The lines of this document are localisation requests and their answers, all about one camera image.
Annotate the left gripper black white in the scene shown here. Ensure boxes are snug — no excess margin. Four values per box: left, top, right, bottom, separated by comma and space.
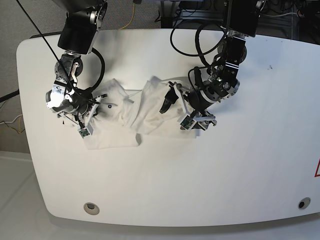
159, 81, 217, 130

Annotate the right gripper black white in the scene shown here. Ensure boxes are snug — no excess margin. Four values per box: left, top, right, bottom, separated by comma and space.
56, 93, 108, 132

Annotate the white printed T-shirt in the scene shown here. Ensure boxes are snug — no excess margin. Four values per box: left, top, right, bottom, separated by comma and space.
62, 76, 203, 151

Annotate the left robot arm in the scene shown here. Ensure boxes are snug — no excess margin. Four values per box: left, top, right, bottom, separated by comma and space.
159, 0, 265, 131

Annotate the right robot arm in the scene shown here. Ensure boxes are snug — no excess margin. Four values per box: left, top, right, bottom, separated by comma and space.
45, 0, 108, 137

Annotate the black table leg stand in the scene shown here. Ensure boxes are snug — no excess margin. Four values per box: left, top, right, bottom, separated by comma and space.
157, 0, 181, 29

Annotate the left table grommet hole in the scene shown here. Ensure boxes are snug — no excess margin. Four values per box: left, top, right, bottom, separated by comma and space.
83, 202, 100, 216

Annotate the yellow cable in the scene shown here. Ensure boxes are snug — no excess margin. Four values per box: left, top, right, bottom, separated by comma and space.
117, 0, 137, 31

